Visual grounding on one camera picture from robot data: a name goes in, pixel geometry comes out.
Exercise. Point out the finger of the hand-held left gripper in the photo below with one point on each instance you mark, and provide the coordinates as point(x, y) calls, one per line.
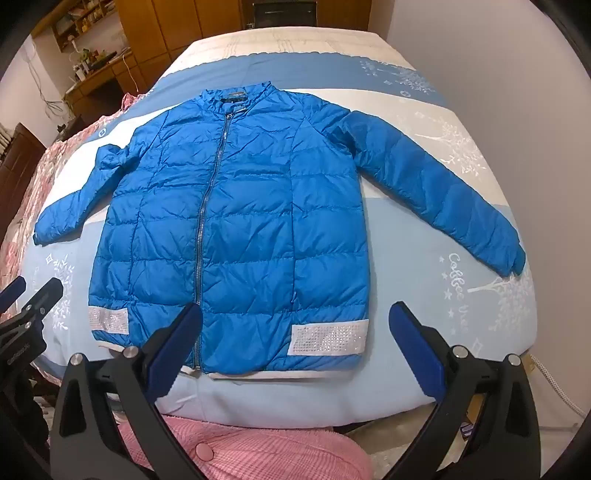
point(14, 290)
point(46, 293)

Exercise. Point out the pink floral quilt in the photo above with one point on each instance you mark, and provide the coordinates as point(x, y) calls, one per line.
point(27, 194)

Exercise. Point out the black television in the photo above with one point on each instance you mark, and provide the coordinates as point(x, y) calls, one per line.
point(286, 14)

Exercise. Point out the wooden desk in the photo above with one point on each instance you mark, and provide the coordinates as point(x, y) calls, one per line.
point(101, 87)

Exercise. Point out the green potted plant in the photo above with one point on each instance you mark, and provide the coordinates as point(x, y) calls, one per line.
point(88, 54)

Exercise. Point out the blue puffer jacket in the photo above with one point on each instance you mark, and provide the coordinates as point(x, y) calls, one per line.
point(249, 207)

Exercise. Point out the blue and white striped bedspread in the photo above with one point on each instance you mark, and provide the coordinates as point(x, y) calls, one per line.
point(406, 258)

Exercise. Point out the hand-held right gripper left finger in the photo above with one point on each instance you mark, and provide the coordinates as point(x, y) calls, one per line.
point(178, 344)

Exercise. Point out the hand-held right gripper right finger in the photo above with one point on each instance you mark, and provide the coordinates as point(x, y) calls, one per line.
point(415, 350)

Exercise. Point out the wooden wardrobe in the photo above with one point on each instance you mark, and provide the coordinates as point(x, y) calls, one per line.
point(184, 27)

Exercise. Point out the pink checkered clothing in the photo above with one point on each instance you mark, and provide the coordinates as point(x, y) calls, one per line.
point(258, 452)

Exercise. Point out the wooden wall shelf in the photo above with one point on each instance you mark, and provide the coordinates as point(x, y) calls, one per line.
point(87, 18)

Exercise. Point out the white bottle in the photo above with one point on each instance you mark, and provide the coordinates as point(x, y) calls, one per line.
point(79, 72)

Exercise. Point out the dark wooden bed board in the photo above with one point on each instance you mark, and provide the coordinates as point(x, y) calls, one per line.
point(18, 170)

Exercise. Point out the white curtain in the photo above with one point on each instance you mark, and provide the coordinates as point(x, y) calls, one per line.
point(3, 138)

